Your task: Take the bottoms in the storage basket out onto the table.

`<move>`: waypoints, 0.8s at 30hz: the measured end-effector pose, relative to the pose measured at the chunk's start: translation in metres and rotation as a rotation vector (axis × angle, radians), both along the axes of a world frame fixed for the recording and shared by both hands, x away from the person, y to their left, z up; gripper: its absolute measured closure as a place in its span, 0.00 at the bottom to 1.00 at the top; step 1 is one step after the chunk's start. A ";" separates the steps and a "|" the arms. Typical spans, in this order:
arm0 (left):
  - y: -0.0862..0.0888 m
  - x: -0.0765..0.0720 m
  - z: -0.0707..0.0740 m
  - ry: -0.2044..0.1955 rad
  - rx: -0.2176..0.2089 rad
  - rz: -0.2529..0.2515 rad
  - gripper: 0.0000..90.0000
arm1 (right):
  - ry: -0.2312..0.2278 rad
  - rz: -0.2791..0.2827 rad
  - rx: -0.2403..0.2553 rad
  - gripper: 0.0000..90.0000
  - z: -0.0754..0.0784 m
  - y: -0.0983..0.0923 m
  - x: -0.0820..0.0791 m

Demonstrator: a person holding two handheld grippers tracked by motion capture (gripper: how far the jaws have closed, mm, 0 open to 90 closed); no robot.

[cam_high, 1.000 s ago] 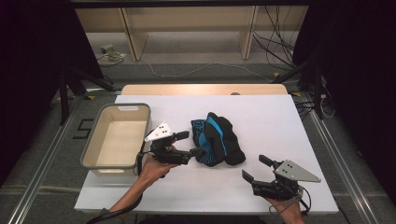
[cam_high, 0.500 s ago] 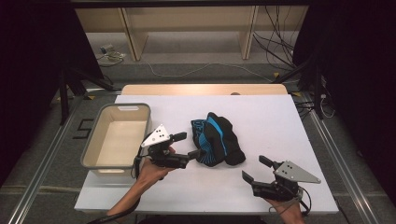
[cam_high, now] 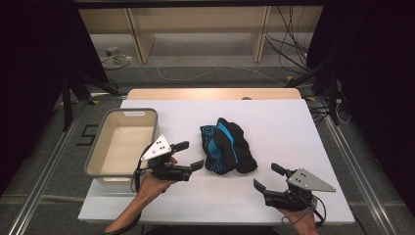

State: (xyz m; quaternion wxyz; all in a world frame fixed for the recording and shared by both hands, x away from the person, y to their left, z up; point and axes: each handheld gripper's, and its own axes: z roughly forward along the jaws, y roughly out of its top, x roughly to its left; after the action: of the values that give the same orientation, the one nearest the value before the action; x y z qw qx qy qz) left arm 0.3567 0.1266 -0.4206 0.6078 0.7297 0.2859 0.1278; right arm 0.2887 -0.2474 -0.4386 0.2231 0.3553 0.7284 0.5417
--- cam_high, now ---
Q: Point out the white foam board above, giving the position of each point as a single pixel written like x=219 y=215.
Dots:
x=277 y=130

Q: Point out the black and blue garment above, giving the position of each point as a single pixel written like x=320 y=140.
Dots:
x=225 y=147

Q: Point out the beige plastic bin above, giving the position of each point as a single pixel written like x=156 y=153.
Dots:
x=124 y=147

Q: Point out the black metal stand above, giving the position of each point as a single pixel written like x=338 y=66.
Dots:
x=67 y=104
x=332 y=94

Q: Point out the light wooden shelf unit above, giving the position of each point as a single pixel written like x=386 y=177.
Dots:
x=140 y=39

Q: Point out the aluminium floor rail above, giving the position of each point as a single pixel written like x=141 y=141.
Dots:
x=359 y=169
x=42 y=182

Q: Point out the person's left hand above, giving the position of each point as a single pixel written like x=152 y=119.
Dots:
x=151 y=187

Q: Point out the person's right hand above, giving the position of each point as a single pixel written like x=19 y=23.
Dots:
x=301 y=219

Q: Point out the small grey power adapter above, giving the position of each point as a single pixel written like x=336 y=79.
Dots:
x=112 y=51

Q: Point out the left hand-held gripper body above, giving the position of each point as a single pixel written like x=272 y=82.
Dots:
x=158 y=150

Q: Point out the black curtain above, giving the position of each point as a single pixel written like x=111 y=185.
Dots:
x=32 y=65
x=385 y=81

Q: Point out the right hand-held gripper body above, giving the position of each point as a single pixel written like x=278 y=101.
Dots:
x=298 y=192

